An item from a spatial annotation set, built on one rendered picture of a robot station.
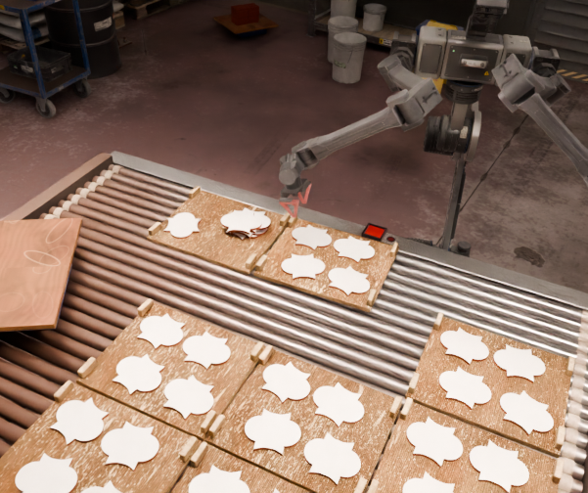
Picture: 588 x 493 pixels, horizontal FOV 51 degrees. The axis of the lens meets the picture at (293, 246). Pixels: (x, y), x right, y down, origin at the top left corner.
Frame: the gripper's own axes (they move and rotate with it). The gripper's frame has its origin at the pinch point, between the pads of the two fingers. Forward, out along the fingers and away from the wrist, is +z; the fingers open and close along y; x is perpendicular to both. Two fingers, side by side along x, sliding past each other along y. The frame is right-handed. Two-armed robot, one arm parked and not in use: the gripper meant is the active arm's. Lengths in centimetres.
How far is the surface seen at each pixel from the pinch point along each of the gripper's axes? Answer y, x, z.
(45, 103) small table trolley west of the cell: -169, -286, 15
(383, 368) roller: 45, 40, 26
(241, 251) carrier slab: 17.0, -17.0, 8.1
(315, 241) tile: 1.5, 4.5, 12.5
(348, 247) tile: 0.1, 16.1, 15.6
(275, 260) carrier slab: 16.3, -4.7, 11.4
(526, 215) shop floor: -198, 58, 121
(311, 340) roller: 44, 18, 20
